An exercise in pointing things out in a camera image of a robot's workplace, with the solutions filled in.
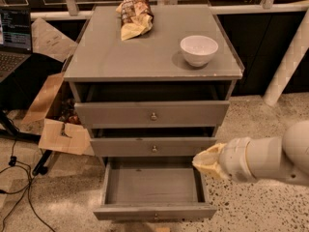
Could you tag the white ceramic bowl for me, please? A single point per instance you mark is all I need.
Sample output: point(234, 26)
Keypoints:
point(198, 50)

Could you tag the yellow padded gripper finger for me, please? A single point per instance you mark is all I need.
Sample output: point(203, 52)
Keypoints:
point(207, 162)

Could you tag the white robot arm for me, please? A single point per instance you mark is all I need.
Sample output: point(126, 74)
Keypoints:
point(247, 160)

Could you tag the grey bottom drawer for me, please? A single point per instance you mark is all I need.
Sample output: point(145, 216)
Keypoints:
point(153, 188)

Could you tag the white diagonal pipe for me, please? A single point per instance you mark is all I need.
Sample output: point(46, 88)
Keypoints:
point(289, 63)

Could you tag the grey drawer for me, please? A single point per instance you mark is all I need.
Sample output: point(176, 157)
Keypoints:
point(151, 105)
point(153, 188)
point(151, 142)

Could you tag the grey middle drawer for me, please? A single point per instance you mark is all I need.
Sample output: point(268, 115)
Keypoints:
point(151, 142)

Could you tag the grey drawer cabinet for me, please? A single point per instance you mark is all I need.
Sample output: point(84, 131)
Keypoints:
point(102, 57)

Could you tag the yellow brown chip bag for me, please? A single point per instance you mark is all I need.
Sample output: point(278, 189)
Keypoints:
point(136, 18)

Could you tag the open cardboard box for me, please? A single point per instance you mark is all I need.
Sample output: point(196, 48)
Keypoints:
point(57, 135)

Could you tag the black desk stand leg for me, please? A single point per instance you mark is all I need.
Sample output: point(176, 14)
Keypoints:
point(10, 131)

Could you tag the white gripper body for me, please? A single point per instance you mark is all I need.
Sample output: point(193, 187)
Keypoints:
point(236, 159)

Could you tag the open black laptop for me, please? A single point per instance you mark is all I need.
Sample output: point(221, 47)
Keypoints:
point(15, 39)

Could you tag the grey top drawer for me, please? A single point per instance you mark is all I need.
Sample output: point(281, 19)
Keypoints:
point(151, 105)

